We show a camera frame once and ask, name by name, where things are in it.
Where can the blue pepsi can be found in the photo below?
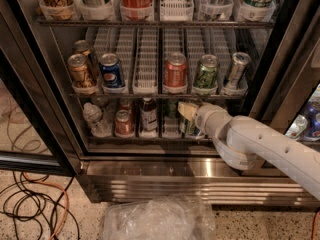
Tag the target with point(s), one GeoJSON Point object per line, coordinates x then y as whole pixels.
{"type": "Point", "coordinates": [111, 70]}

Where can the green can bottom shelf rear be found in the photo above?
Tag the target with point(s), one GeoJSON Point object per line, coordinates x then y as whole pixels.
{"type": "Point", "coordinates": [171, 108]}

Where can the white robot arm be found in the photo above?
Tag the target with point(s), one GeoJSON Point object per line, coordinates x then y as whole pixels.
{"type": "Point", "coordinates": [240, 139]}

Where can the fridge sliding glass door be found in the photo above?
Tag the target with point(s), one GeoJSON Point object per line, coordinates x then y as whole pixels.
{"type": "Point", "coordinates": [39, 137]}

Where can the stainless steel fridge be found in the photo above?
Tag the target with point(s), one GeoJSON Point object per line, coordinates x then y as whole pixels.
{"type": "Point", "coordinates": [280, 39]}

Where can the green can middle shelf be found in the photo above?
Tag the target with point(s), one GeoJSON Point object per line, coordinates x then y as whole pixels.
{"type": "Point", "coordinates": [206, 72]}

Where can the white can right compartment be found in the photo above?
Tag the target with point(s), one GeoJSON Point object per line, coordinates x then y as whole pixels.
{"type": "Point", "coordinates": [297, 127]}

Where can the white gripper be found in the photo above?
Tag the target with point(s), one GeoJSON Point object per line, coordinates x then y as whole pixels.
{"type": "Point", "coordinates": [202, 116]}

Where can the red can middle shelf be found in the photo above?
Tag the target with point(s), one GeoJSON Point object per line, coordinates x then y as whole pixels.
{"type": "Point", "coordinates": [175, 70]}

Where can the clear plastic bag bin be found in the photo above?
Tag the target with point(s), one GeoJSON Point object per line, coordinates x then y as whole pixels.
{"type": "Point", "coordinates": [175, 217]}

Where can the red can bottom shelf front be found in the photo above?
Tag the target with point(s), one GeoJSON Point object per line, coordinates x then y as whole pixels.
{"type": "Point", "coordinates": [123, 123]}

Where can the blue can right compartment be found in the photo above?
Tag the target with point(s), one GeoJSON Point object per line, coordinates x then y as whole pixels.
{"type": "Point", "coordinates": [311, 112]}

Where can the gold can middle shelf rear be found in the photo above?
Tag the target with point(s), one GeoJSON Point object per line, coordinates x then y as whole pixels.
{"type": "Point", "coordinates": [84, 47]}

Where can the brown juice bottle white cap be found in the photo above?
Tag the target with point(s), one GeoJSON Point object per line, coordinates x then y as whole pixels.
{"type": "Point", "coordinates": [148, 115]}

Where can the red can bottom shelf rear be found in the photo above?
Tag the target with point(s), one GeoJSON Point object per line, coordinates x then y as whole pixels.
{"type": "Point", "coordinates": [126, 104]}

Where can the empty white tray top shelf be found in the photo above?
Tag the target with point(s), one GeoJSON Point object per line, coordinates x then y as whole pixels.
{"type": "Point", "coordinates": [176, 10]}

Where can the gold can middle shelf front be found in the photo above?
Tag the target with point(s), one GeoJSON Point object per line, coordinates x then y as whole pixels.
{"type": "Point", "coordinates": [80, 71]}

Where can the green can bottom shelf front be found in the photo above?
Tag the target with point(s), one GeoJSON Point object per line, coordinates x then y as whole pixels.
{"type": "Point", "coordinates": [189, 129]}

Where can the clear water bottle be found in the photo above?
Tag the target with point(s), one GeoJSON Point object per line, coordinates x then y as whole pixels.
{"type": "Point", "coordinates": [96, 120]}

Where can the silver slim can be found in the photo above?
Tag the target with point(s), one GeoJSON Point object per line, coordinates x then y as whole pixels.
{"type": "Point", "coordinates": [239, 63]}

